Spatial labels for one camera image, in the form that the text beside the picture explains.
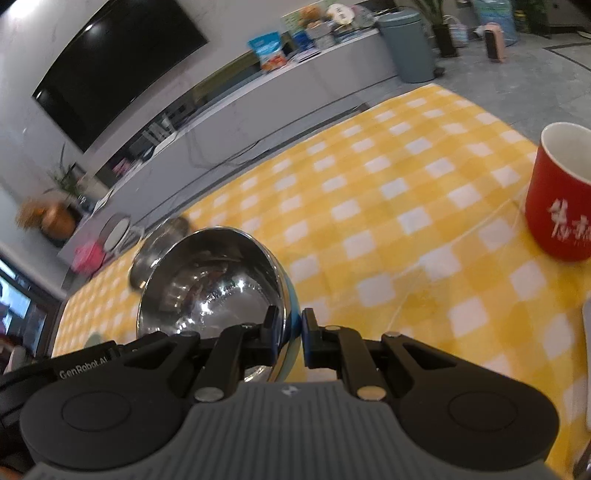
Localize red mug white lettering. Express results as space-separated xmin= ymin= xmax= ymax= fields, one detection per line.
xmin=525 ymin=122 xmax=590 ymax=262

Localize grey-blue trash bin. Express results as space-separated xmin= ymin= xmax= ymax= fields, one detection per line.
xmin=377 ymin=8 xmax=436 ymax=83

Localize green ceramic bowl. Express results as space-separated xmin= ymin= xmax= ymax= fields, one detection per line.
xmin=84 ymin=332 xmax=106 ymax=348

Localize blue snack bag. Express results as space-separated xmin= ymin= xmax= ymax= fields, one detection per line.
xmin=249 ymin=31 xmax=287 ymax=72

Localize blue steel bowl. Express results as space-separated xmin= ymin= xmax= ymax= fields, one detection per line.
xmin=136 ymin=226 xmax=301 ymax=381

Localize grey tv cabinet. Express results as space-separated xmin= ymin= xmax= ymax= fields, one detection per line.
xmin=58 ymin=30 xmax=396 ymax=263

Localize green potted plant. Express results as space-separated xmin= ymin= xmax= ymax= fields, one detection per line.
xmin=44 ymin=144 xmax=89 ymax=208

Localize yellow checkered tablecloth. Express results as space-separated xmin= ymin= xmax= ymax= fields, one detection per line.
xmin=51 ymin=82 xmax=591 ymax=476

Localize pink space heater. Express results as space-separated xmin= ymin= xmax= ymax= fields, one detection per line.
xmin=484 ymin=22 xmax=506 ymax=63

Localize pink bag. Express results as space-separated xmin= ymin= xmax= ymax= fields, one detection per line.
xmin=71 ymin=240 xmax=106 ymax=276

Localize tall plant black pot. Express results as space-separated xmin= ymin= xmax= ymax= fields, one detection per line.
xmin=414 ymin=0 xmax=459 ymax=58

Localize teddy bear toy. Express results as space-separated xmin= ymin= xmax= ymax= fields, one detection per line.
xmin=298 ymin=3 xmax=322 ymax=29

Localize black wall television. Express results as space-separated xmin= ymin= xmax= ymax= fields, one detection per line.
xmin=33 ymin=0 xmax=207 ymax=151

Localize orange steel bowl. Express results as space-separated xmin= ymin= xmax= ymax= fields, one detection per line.
xmin=128 ymin=216 xmax=190 ymax=291

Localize grey chair back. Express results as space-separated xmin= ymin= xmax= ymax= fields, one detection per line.
xmin=98 ymin=213 xmax=131 ymax=253

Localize golden vase dried flowers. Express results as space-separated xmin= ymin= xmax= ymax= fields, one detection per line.
xmin=15 ymin=199 xmax=77 ymax=241

